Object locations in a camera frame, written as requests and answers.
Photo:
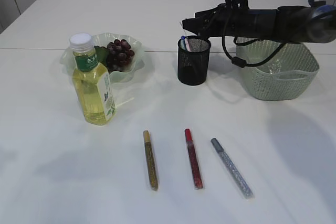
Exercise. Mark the pale green wavy plate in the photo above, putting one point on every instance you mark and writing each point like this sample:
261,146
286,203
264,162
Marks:
67,58

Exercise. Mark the gold glitter pen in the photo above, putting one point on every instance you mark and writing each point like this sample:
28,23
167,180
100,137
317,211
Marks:
150,161

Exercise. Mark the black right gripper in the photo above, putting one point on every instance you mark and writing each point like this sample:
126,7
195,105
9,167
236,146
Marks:
219,21

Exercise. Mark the black mesh pen holder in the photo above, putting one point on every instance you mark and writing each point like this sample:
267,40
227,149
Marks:
192,66

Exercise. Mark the green tea bottle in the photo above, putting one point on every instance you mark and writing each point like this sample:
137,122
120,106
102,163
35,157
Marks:
91,81

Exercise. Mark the purple grape bunch with leaf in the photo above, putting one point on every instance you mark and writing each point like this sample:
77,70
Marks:
117,55

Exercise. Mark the red glitter pen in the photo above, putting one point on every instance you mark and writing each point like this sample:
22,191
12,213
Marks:
197,179

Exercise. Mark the blue handled scissors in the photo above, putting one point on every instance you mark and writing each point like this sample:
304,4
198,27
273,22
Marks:
182,43

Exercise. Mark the clear plastic sheet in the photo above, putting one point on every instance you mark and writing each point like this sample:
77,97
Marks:
275,66

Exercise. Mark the green woven plastic basket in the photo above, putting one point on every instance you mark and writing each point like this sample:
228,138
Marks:
298,71

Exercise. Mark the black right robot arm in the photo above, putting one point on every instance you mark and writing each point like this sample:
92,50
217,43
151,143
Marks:
314,24

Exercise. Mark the silver glitter pen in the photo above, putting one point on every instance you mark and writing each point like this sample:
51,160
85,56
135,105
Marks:
232,169

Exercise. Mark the pink handled scissors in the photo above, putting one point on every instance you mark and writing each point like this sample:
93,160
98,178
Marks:
187,45

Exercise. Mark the clear plastic ruler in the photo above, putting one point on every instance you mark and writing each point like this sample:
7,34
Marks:
185,34

